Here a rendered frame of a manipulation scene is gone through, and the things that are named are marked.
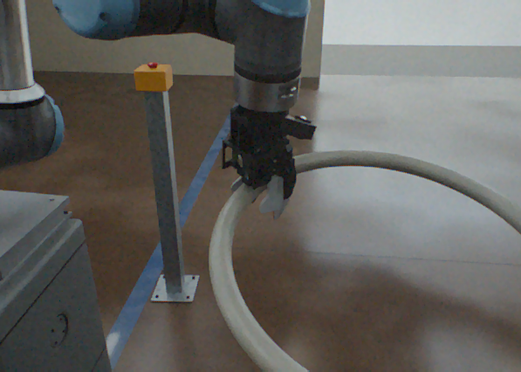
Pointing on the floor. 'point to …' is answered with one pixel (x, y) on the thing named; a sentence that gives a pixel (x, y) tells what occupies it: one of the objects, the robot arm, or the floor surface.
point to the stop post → (165, 184)
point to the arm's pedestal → (46, 313)
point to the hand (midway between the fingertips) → (267, 203)
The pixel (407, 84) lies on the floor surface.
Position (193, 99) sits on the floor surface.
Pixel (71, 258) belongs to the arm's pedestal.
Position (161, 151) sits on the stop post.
